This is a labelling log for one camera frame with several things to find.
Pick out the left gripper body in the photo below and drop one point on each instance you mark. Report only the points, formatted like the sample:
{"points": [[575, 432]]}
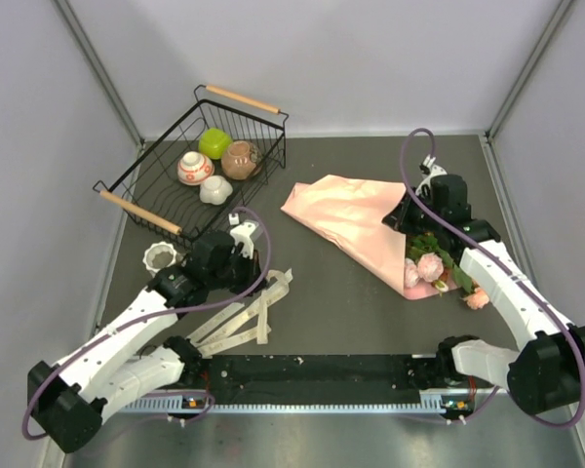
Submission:
{"points": [[240, 272]]}

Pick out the right frame post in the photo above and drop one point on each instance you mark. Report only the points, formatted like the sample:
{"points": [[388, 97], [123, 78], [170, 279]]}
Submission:
{"points": [[551, 30]]}

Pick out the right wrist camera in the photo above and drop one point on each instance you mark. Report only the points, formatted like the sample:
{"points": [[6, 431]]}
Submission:
{"points": [[429, 169]]}

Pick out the white ribbed ceramic vase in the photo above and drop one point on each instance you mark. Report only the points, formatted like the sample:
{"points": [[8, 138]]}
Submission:
{"points": [[159, 256]]}

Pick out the white flower-shaped cup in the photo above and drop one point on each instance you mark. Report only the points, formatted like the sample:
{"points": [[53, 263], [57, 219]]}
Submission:
{"points": [[215, 190]]}

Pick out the pink flower bunch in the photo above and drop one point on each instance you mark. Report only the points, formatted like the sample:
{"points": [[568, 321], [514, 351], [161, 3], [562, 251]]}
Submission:
{"points": [[430, 269]]}

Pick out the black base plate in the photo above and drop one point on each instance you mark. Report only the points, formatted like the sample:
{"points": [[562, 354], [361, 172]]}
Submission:
{"points": [[312, 378]]}

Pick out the white red-patterned bowl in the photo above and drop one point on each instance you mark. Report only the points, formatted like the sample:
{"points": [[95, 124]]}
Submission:
{"points": [[193, 168]]}

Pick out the left frame post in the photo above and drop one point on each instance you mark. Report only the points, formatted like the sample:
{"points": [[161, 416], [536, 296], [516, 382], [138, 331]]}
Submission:
{"points": [[96, 66]]}

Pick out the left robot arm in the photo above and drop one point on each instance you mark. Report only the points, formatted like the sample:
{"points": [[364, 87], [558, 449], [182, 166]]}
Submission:
{"points": [[71, 399]]}

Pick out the brown ceramic cup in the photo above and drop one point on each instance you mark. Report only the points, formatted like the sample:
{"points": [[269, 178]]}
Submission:
{"points": [[241, 160]]}

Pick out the black wire basket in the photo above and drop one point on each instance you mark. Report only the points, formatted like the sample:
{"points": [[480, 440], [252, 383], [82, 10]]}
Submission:
{"points": [[149, 190]]}

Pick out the aluminium front rail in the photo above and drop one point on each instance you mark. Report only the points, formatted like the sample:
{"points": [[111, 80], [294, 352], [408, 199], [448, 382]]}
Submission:
{"points": [[419, 363]]}

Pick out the frame post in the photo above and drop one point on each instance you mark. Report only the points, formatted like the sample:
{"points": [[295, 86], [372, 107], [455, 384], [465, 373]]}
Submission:
{"points": [[551, 30], [96, 66]]}

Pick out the green plastic cup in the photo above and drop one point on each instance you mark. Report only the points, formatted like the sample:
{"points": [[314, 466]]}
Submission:
{"points": [[213, 143]]}

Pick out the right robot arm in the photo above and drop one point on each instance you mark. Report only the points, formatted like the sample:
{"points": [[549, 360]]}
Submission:
{"points": [[547, 369]]}

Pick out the beige ribbon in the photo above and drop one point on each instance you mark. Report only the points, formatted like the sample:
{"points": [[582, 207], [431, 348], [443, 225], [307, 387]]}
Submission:
{"points": [[237, 323]]}

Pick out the slotted cable duct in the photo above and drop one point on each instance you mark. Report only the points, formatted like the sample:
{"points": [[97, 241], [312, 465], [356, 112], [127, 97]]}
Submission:
{"points": [[423, 403]]}

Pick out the pink wrapping paper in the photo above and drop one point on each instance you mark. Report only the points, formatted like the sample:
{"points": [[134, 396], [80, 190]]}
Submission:
{"points": [[348, 212]]}

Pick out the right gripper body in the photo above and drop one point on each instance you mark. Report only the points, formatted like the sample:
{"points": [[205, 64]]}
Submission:
{"points": [[425, 226]]}

